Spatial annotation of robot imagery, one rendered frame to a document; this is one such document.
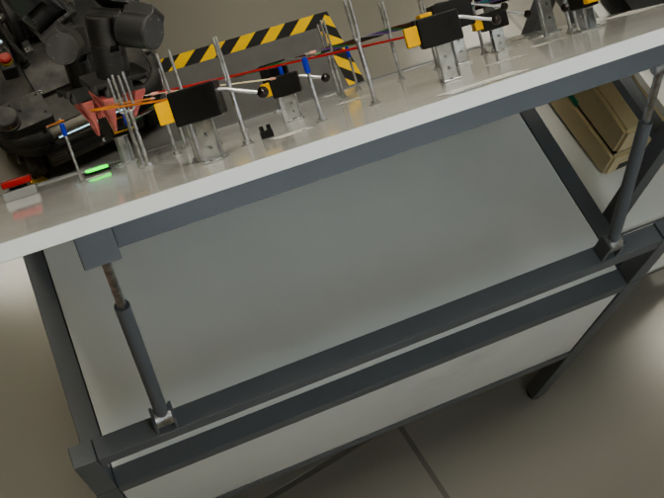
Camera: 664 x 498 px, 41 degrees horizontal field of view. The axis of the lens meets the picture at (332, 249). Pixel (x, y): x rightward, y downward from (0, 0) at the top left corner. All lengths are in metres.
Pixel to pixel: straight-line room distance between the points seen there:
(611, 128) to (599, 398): 0.91
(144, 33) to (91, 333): 0.63
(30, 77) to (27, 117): 0.16
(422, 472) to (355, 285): 0.86
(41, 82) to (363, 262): 1.36
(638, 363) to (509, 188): 0.99
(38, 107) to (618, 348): 1.87
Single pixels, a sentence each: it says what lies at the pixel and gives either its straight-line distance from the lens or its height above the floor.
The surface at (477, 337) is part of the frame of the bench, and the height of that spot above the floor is 0.80.
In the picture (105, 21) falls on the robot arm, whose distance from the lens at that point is 1.52.
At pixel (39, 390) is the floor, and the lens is 2.66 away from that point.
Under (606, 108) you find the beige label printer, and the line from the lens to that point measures 2.14.
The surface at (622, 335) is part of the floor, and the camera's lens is 2.83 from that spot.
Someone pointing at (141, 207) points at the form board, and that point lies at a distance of 0.89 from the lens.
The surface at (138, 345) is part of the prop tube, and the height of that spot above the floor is 1.24.
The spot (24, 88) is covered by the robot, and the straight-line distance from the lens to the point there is 2.88.
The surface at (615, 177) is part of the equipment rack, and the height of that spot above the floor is 0.66.
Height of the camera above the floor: 2.45
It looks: 62 degrees down
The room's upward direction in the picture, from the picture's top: 7 degrees clockwise
